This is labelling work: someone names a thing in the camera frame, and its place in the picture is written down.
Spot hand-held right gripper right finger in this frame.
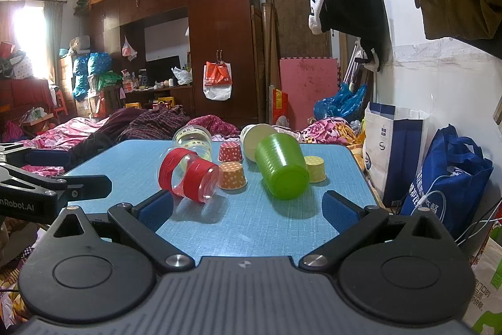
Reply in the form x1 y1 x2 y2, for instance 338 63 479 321
298 190 459 269

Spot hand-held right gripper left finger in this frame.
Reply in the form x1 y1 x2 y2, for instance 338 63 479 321
50 190 195 274

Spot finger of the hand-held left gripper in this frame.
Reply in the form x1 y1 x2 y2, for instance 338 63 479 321
0 142 72 168
0 163 114 201

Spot yellow dotted paper cup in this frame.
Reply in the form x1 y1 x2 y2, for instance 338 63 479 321
305 155 328 184

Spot clear cup with red bands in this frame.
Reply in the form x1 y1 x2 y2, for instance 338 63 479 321
158 147 224 204

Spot green plastic cup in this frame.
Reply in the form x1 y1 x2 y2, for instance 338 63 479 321
254 133 311 201

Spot clear cup with yellow print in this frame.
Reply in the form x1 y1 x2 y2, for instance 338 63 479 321
172 125 213 163

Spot orange dotted paper cup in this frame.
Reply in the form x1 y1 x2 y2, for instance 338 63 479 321
218 161 248 190

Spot red dotted paper cup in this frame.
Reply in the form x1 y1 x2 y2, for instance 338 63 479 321
218 141 242 163

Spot cream white cup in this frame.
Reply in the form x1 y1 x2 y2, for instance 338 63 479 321
239 123 277 163

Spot pink floral blanket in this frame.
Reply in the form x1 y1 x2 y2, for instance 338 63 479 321
23 115 119 152

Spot red stool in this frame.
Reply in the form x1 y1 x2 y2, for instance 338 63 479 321
52 87 67 116

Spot dark red cabinet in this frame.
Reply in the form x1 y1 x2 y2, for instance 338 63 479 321
0 78 56 120

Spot white and navy paper bag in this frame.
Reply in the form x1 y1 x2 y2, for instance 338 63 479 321
362 102 431 208

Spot red and yellow floral blanket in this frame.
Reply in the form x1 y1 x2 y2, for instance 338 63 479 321
270 117 366 156

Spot tall blue plastic sack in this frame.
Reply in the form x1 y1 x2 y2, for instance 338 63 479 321
72 55 92 100

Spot dark plaid blanket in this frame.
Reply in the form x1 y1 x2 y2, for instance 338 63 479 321
70 105 197 164

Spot green plastic bag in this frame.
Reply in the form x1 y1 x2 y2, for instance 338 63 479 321
98 72 123 91

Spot magenta cloth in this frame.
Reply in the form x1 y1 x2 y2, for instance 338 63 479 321
188 114 242 136

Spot short blue plastic sack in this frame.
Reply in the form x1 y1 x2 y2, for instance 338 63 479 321
87 51 114 77

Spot blue plastic bag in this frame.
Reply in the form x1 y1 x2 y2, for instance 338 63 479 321
313 83 368 120

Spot grey curtain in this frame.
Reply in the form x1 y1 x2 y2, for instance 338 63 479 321
43 1 66 85

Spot blue fabric tote bag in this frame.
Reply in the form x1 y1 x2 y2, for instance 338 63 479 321
399 125 494 238

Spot red and yellow bag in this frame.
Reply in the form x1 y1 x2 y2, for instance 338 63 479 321
272 87 289 126

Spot pink foam mat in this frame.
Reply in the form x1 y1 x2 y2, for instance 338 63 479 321
279 57 340 130

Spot hanging white plastic bag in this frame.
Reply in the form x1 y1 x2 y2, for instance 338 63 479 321
121 36 138 62

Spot crumpled white plastic bag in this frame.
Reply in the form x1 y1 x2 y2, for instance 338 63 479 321
171 66 193 85

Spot white and orange shopping bag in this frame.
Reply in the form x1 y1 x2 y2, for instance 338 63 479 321
202 61 233 102

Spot black television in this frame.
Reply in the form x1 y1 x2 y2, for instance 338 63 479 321
145 55 182 83

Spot metal crutch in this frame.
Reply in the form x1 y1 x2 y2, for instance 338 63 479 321
343 38 366 85

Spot leaning wooden boards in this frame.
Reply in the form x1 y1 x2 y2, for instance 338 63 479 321
250 3 281 124

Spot white and green bag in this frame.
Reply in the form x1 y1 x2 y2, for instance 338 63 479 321
462 236 502 335

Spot dark wooden wardrobe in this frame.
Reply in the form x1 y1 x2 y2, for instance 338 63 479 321
88 0 262 124

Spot white and black jacket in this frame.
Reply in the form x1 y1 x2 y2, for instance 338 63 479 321
308 0 390 73

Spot white cable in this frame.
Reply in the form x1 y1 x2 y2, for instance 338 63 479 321
415 161 502 246

